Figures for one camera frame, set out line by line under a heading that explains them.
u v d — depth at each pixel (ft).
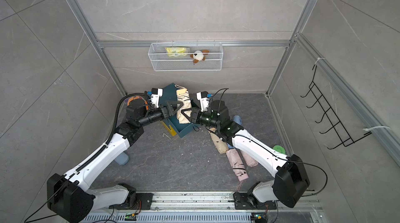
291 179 1.31
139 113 1.85
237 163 2.68
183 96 2.28
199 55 2.81
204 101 2.16
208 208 2.39
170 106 2.04
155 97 2.16
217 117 1.90
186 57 2.93
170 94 2.29
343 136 2.01
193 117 2.08
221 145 2.95
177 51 2.74
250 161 2.72
